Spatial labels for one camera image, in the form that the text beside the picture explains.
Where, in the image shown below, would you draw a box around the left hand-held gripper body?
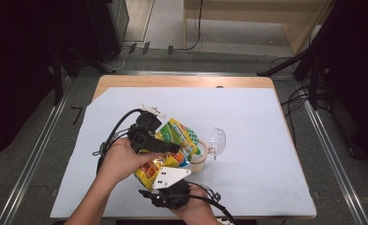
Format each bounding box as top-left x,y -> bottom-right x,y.
127,104 -> 167,154

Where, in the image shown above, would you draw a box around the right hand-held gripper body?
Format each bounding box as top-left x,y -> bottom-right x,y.
152,166 -> 192,211

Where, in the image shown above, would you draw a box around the yellow seasoning packet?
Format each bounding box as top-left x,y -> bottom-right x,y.
133,117 -> 202,193

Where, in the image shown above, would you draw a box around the glass jar with beige lid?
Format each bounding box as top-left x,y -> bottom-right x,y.
182,127 -> 228,173

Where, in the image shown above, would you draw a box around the person's left hand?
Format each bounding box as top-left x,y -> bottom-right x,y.
96,137 -> 165,188

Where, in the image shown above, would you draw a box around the person's right hand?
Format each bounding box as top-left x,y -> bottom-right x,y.
170,183 -> 222,225

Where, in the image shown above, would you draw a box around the white table mat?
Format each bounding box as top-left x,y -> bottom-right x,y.
49,86 -> 317,219

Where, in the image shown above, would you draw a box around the black metal stand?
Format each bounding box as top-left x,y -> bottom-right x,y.
52,43 -> 110,106

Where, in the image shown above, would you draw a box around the dark cabinet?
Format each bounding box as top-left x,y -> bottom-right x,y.
86,0 -> 130,63

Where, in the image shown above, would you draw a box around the black tripod stand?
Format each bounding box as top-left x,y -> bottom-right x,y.
256,0 -> 345,109

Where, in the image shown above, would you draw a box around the dark curtain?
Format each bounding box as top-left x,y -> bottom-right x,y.
0,0 -> 89,163
325,0 -> 368,163

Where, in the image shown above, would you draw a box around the wooden shelf unit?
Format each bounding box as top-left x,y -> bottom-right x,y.
183,0 -> 333,56

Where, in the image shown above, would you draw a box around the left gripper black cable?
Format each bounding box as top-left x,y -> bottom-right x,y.
92,108 -> 145,176

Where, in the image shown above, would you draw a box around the white floor cable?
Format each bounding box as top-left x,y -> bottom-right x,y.
105,46 -> 127,71

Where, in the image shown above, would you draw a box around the metal floor rail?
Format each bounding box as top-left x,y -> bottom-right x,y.
302,99 -> 368,225
0,74 -> 73,225

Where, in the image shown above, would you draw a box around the black floor cables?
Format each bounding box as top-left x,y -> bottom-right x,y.
279,55 -> 312,139

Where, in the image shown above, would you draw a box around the black hanging cable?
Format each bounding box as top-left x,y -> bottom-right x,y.
184,0 -> 204,52

